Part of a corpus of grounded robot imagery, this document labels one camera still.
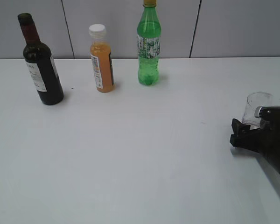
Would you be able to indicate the dark red wine bottle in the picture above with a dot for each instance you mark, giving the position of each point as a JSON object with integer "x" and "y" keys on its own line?
{"x": 40, "y": 63}

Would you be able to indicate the transparent plastic cup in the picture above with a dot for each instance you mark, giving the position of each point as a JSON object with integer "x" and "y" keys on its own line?
{"x": 253, "y": 101}

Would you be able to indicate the green soda bottle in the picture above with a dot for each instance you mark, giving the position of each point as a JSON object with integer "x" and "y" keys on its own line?
{"x": 148, "y": 44}

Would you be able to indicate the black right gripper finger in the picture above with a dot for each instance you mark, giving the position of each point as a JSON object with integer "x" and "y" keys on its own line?
{"x": 239, "y": 128}
{"x": 252, "y": 140}

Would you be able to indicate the orange juice bottle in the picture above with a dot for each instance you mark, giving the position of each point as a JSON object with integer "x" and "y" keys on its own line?
{"x": 101, "y": 58}

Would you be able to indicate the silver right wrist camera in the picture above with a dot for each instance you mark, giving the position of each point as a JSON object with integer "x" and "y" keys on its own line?
{"x": 268, "y": 113}

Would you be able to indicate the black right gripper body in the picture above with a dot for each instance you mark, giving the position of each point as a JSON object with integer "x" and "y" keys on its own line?
{"x": 272, "y": 152}

